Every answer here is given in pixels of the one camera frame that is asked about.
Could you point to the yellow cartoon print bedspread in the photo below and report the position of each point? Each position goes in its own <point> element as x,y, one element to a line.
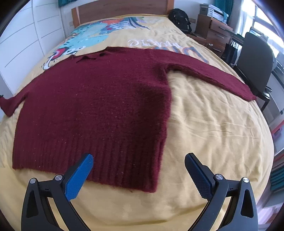
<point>226,133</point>

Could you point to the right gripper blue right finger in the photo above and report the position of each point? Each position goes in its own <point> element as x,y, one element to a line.
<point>241,213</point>

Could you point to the black office chair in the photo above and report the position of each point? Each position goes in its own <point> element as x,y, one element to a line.
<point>255,65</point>

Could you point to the teal curtain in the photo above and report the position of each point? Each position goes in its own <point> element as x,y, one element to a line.
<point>62,3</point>

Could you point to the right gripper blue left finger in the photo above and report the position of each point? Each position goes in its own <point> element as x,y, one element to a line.
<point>37,213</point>

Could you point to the white wardrobe with doors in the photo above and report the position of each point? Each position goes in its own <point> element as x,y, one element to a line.
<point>32,33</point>

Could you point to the wooden bed headboard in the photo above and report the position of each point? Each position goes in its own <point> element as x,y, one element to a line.
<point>109,8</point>

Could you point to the brown wooden drawer cabinet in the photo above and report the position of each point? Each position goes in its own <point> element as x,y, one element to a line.
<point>216,33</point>

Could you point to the black desk by window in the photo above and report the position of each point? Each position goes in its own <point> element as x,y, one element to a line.
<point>237,38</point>

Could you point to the dark red knitted sweater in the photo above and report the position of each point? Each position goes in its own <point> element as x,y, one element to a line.
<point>113,104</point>

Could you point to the stack of papers and boxes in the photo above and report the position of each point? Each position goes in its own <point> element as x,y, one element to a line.
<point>214,12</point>

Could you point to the black backpack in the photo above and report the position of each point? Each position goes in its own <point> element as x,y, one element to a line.
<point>181,20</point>

